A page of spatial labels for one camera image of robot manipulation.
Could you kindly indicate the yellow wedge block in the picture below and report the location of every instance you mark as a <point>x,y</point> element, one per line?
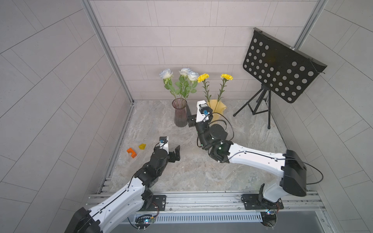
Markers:
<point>142,146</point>

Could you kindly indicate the purple glass vase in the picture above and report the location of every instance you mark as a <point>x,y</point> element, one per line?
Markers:
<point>180,116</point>

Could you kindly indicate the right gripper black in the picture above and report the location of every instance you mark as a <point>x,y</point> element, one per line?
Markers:
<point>192,120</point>

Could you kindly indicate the ventilation grille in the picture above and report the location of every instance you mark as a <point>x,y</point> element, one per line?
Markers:
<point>168,218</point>

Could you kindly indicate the yellow carnation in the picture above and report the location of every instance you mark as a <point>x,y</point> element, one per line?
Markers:
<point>203,79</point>
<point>225,78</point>

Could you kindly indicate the black perforated music stand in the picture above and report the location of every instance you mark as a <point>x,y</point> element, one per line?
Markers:
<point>281,69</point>

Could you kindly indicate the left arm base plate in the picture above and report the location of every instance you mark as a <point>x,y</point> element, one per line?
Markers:
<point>156,203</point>

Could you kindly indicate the orange arch block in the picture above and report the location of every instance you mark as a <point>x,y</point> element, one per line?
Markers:
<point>132,152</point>

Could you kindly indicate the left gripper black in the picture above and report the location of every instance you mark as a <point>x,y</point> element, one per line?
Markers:
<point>173,158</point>

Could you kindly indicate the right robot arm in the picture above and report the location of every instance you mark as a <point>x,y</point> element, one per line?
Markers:
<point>289,170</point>

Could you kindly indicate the left circuit board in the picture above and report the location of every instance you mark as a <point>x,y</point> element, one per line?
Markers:
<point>144,221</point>

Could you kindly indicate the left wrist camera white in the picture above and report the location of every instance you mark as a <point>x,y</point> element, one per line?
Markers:
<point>164,143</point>

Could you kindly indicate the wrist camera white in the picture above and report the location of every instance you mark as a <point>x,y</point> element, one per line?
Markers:
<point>164,143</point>
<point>204,112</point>

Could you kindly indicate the aluminium rail frame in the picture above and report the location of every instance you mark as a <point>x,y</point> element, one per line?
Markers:
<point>230,201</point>

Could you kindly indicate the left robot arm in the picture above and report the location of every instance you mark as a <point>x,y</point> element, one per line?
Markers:
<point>107,215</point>

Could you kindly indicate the white rose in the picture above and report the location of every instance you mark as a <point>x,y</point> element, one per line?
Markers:
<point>166,76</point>
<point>191,83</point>
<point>183,84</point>

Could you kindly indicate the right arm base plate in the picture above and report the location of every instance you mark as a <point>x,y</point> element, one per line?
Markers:
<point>257,202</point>

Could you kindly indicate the yellow wavy vase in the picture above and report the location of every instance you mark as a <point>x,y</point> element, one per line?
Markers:
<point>218,108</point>

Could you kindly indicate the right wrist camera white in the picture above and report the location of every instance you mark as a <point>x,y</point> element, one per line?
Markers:
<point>204,112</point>

